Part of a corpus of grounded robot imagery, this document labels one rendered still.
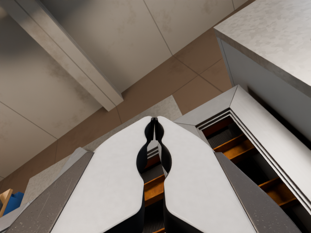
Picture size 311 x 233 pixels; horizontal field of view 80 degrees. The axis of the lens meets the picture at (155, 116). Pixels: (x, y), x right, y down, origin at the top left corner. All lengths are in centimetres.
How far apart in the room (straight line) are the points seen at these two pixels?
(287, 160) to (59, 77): 285
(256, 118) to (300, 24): 31
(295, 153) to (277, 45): 32
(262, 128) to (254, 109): 9
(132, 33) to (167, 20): 55
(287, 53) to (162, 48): 259
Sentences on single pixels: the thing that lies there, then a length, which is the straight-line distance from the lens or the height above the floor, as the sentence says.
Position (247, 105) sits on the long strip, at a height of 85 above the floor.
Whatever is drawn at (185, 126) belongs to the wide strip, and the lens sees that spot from 81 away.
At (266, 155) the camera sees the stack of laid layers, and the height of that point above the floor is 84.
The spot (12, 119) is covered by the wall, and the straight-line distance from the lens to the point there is 349.
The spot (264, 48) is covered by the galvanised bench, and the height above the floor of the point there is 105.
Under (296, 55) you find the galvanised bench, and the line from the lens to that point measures 64.
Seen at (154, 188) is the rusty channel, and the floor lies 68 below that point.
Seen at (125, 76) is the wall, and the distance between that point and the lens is 308.
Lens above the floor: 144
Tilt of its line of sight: 39 degrees down
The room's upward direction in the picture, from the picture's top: 38 degrees counter-clockwise
